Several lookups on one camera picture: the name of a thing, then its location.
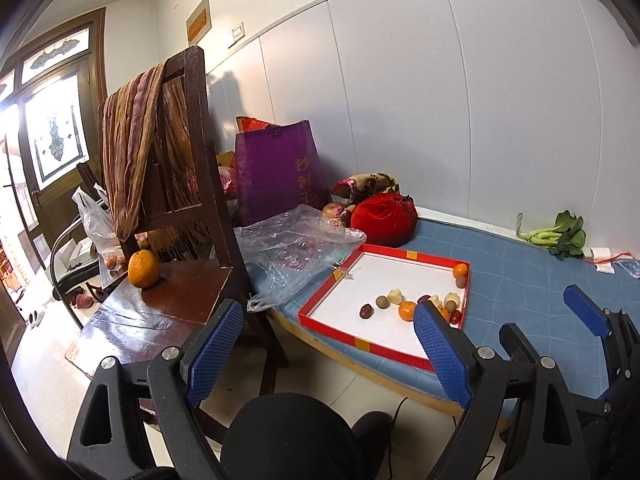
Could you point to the apple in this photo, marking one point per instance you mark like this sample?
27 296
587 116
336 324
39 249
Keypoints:
331 209

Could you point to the white wall switch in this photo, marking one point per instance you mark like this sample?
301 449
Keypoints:
238 32

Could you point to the blue quilted mat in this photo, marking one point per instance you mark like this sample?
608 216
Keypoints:
510 285

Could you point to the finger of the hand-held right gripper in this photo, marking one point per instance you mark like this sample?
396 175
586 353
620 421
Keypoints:
587 312
515 342

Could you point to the white shoe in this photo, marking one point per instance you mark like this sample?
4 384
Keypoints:
35 318

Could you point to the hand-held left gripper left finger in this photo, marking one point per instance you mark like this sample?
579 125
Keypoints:
215 355

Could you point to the clear plastic bag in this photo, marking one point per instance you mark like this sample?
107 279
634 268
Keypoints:
290 245

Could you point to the red gold patterned box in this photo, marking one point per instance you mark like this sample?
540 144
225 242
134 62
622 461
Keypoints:
250 124

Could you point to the red rimmed white tray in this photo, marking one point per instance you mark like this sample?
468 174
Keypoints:
385 275

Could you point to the brown patterned cloth bag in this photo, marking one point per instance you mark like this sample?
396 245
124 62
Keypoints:
370 182

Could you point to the person's leg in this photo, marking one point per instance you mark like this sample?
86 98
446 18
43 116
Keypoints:
372 440
290 440

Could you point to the white box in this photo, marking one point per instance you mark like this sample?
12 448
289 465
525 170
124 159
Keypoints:
70 257

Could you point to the black metal chair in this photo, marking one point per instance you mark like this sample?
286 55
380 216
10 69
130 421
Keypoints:
80 276

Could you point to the green bok choy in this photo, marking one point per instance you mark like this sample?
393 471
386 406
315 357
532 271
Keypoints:
560 237

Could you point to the dark wooden chair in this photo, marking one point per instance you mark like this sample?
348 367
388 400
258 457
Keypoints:
175 290

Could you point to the wooden door with stained glass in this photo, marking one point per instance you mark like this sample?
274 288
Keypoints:
55 125

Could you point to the person's right leg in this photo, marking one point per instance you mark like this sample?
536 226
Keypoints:
372 440

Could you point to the red plastic bag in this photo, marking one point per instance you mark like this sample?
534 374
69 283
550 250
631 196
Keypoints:
227 182

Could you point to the brown striped scarf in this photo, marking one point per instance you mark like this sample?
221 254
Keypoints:
130 135

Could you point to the person's left leg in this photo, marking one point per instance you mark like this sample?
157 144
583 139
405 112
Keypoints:
290 440

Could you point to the reddish shoe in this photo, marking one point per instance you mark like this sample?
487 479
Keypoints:
82 300

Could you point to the orange wall plaque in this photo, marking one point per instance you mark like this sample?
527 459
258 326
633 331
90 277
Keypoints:
198 20

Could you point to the red date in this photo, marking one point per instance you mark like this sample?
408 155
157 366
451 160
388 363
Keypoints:
455 317
365 311
424 299

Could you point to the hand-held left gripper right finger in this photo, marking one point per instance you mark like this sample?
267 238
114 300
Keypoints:
442 355

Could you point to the white plastic bag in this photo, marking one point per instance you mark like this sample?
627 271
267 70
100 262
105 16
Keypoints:
92 220

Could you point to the orange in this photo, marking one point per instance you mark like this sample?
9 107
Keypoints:
144 270
407 311
460 270
443 314

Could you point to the white fruit chunk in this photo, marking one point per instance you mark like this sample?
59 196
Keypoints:
436 301
395 295

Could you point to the white paper packet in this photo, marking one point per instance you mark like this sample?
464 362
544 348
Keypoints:
602 254

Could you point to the purple bag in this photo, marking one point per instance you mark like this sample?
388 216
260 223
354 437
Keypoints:
280 170

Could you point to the greenish brown round fruit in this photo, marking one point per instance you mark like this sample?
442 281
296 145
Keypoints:
460 283

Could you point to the bluish plastic wrapper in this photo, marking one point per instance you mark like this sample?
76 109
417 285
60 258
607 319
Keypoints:
631 267

